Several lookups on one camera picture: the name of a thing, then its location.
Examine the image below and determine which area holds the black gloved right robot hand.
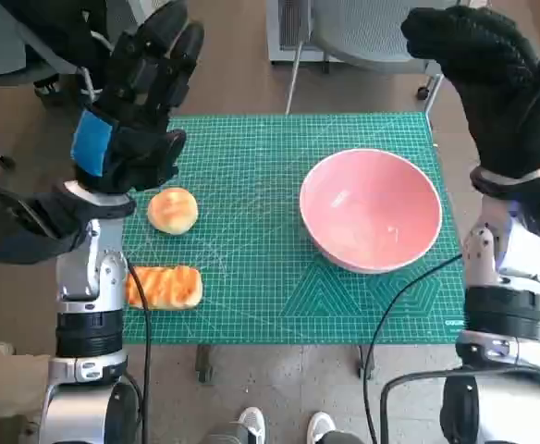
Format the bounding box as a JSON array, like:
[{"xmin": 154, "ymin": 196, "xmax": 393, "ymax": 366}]
[{"xmin": 399, "ymin": 5, "xmax": 540, "ymax": 179}]

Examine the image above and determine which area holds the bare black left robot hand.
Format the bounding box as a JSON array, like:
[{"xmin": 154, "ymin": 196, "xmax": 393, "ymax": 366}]
[{"xmin": 68, "ymin": 0, "xmax": 205, "ymax": 195}]

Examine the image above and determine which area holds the round toy bread bun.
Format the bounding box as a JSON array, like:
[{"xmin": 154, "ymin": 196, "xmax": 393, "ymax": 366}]
[{"xmin": 147, "ymin": 186, "xmax": 200, "ymax": 236}]

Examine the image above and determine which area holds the rectangular striped toy bread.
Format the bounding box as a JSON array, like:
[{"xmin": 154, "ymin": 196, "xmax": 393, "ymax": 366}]
[{"xmin": 125, "ymin": 264, "xmax": 204, "ymax": 311}]

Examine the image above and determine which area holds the pink bowl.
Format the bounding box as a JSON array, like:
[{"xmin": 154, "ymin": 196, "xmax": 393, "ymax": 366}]
[{"xmin": 299, "ymin": 147, "xmax": 444, "ymax": 275}]

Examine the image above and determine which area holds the green cutting mat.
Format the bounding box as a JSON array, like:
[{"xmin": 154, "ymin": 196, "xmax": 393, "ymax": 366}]
[{"xmin": 121, "ymin": 111, "xmax": 466, "ymax": 346}]

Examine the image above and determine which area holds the white mesh-sided cabinet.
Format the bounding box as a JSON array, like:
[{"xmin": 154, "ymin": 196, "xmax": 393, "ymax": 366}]
[{"xmin": 106, "ymin": 0, "xmax": 160, "ymax": 36}]

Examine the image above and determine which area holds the person in black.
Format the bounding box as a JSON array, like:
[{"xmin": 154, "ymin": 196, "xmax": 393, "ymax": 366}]
[{"xmin": 1, "ymin": 0, "xmax": 114, "ymax": 108}]

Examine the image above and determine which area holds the grey mesh office chair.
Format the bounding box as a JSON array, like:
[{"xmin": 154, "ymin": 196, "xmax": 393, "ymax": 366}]
[{"xmin": 283, "ymin": 0, "xmax": 465, "ymax": 117}]

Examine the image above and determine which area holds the white vented cabinet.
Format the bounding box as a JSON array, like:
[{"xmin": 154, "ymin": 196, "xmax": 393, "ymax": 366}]
[{"xmin": 265, "ymin": 0, "xmax": 331, "ymax": 65}]

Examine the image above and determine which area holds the black table foot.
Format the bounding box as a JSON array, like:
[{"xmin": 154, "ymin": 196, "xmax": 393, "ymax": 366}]
[
  {"xmin": 195, "ymin": 344, "xmax": 215, "ymax": 384},
  {"xmin": 356, "ymin": 344, "xmax": 375, "ymax": 380}
]

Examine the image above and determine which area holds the person in beige trousers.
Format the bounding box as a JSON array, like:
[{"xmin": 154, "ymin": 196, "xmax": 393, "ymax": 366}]
[{"xmin": 0, "ymin": 341, "xmax": 52, "ymax": 431}]

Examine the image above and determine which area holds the person in white shoes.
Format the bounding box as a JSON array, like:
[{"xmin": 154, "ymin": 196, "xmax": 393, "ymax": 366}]
[{"xmin": 204, "ymin": 406, "xmax": 363, "ymax": 444}]

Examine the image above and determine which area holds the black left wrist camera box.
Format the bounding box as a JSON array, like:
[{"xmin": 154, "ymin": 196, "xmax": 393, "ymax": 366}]
[{"xmin": 0, "ymin": 182, "xmax": 91, "ymax": 265}]

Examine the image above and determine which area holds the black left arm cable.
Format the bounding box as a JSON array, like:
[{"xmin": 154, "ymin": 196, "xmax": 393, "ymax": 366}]
[{"xmin": 126, "ymin": 265, "xmax": 153, "ymax": 444}]

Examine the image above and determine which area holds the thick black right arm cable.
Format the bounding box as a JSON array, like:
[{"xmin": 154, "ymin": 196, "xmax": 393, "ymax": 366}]
[{"xmin": 379, "ymin": 367, "xmax": 540, "ymax": 444}]

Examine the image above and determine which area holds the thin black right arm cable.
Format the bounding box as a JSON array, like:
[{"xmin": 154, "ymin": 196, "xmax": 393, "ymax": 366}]
[{"xmin": 362, "ymin": 253, "xmax": 464, "ymax": 444}]

